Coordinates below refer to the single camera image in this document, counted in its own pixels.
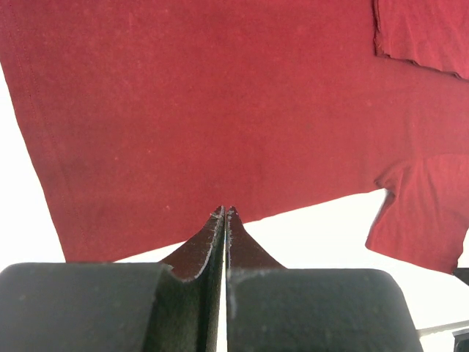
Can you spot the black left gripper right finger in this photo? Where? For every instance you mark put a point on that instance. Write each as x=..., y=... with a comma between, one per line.
x=273, y=308

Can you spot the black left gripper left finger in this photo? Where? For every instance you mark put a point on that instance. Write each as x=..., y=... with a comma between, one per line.
x=170, y=305

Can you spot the dark red t-shirt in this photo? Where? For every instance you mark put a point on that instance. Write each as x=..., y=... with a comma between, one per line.
x=140, y=117

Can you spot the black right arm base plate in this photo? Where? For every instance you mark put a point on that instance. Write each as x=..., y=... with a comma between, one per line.
x=448, y=337

